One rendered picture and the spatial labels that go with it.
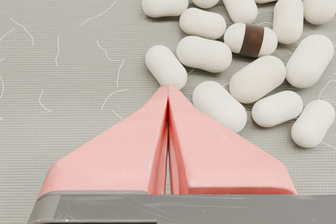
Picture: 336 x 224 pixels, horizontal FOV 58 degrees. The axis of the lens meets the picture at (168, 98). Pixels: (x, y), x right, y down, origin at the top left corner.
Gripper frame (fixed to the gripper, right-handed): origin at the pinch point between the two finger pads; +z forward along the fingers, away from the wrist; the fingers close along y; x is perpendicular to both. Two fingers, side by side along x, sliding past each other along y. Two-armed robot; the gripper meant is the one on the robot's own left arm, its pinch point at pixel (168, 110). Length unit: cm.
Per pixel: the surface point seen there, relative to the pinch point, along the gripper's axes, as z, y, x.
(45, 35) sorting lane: 10.1, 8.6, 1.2
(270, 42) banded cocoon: 7.7, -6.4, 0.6
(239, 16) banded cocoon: 9.4, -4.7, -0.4
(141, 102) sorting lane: 6.4, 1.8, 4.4
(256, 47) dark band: 7.6, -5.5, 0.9
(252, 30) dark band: 8.2, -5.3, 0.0
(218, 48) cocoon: 7.2, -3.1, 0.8
